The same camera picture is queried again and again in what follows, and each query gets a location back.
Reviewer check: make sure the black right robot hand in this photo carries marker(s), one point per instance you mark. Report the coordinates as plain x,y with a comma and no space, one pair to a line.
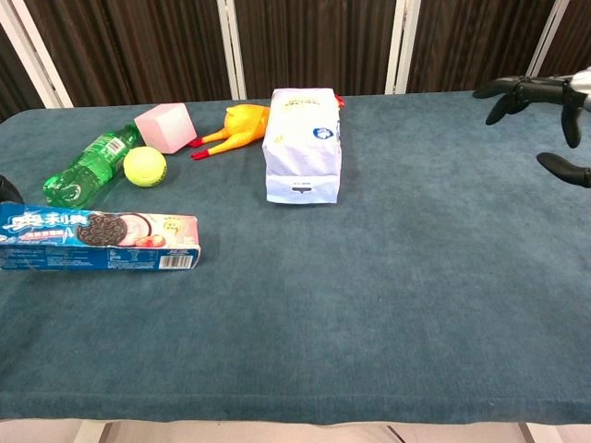
545,97

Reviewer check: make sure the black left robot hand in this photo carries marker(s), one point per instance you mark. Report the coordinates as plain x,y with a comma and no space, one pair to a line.
9,190

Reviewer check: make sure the blue Oreo cookie box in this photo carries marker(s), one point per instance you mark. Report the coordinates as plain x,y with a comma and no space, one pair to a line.
99,242

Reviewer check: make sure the green plastic soda bottle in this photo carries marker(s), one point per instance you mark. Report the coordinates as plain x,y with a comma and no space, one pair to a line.
88,171

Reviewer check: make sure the yellow tennis ball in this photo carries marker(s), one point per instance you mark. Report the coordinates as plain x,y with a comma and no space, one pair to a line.
145,166

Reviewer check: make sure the pink cube block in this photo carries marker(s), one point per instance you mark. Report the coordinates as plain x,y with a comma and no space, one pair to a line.
165,128

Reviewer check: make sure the dark slatted folding screen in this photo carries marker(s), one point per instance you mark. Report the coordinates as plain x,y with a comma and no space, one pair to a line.
314,46

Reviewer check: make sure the yellow rubber chicken toy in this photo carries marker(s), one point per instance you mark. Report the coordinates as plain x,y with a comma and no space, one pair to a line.
240,127

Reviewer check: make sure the white paper bag package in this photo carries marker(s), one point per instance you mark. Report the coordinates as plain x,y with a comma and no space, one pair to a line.
302,147

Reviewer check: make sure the teal table cloth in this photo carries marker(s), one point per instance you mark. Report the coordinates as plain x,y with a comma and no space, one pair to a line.
323,300

